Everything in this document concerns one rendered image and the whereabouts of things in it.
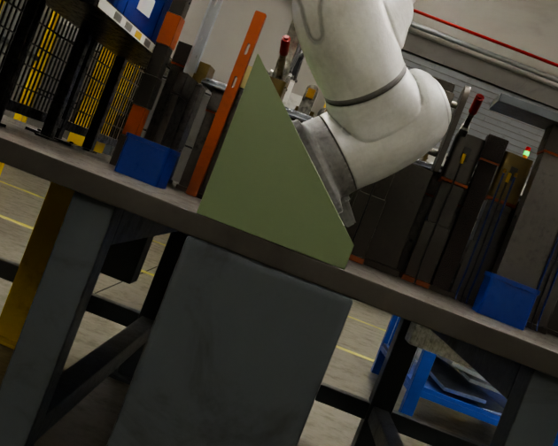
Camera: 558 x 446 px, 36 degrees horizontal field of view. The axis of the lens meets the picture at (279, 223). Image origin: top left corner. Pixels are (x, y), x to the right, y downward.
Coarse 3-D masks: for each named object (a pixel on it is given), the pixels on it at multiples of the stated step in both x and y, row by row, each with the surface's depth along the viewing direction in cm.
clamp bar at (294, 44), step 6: (288, 30) 216; (294, 30) 216; (294, 36) 216; (294, 42) 216; (294, 48) 216; (288, 54) 217; (294, 54) 217; (288, 60) 217; (276, 66) 218; (288, 66) 217; (276, 72) 218; (288, 72) 218
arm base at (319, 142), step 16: (304, 128) 148; (320, 128) 151; (304, 144) 148; (320, 144) 150; (336, 144) 150; (320, 160) 149; (336, 160) 150; (320, 176) 149; (336, 176) 150; (336, 192) 150; (352, 192) 156; (336, 208) 149; (352, 224) 158
